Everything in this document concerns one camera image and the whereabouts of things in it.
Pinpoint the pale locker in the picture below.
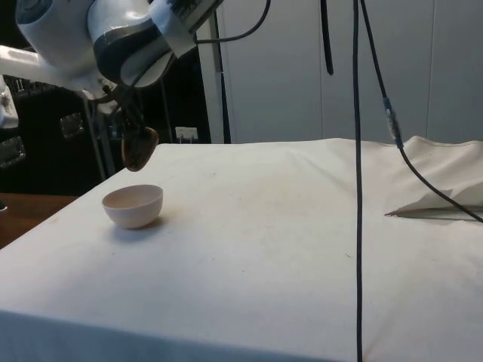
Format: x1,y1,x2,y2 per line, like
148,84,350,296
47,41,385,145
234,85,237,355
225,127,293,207
429,0,483,143
196,0,432,146

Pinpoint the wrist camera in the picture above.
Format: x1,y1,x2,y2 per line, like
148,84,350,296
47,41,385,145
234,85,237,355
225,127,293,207
147,0,224,58

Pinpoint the black cable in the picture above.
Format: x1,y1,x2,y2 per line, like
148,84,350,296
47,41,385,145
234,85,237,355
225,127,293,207
360,0,483,222
352,0,364,362
194,0,272,44

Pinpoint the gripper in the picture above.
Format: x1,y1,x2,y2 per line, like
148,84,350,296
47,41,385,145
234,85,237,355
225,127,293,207
92,20,179,139

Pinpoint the white metal frame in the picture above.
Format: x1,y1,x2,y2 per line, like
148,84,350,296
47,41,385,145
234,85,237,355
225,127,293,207
0,44,114,131

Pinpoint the brown cup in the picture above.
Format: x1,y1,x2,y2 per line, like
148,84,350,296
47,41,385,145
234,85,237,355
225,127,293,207
121,127,158,173

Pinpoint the black cabinet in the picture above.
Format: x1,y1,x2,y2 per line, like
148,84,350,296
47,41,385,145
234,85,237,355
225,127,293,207
0,73,213,197

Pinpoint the white bowl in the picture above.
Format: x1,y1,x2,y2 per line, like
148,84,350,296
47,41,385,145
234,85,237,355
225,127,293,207
102,183,165,230

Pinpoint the black strap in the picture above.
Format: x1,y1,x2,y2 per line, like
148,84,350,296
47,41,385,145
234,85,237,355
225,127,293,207
319,0,336,75

